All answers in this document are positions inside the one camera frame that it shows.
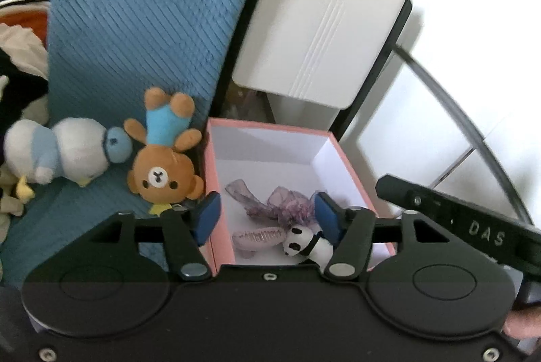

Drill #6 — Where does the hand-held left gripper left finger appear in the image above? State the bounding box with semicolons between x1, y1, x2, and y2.
87;192;223;282

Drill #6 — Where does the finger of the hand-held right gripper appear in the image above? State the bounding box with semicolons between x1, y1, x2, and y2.
375;174;428;216

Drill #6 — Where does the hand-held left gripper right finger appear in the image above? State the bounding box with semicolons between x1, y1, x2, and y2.
314;190;460;282

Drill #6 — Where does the panda plush toy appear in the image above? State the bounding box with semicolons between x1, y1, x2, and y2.
282;224;339;275

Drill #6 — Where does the purple organza scrunchie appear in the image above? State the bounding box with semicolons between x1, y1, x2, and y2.
224;178;327;230

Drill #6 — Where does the reddish hair claw clip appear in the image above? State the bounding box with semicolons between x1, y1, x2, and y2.
232;227;289;260

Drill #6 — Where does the pink cardboard box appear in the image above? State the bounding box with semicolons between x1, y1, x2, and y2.
203;117;399;276

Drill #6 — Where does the person's right hand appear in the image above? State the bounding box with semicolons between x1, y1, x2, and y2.
502;303;541;342

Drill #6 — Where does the brown bear plush toy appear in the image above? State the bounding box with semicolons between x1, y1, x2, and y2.
123;87;206;217

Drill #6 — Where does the round glass table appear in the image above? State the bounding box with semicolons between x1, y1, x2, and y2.
338;43;541;261

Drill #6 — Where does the white blue penguin plush toy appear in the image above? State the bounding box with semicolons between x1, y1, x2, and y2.
3;117;134;203

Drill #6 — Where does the white plastic board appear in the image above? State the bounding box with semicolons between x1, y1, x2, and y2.
211;0;413;143

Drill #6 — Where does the blue textured cushion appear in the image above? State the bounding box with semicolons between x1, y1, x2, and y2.
0;0;274;287

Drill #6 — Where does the orange black striped blanket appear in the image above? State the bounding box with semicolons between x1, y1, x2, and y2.
0;0;59;219

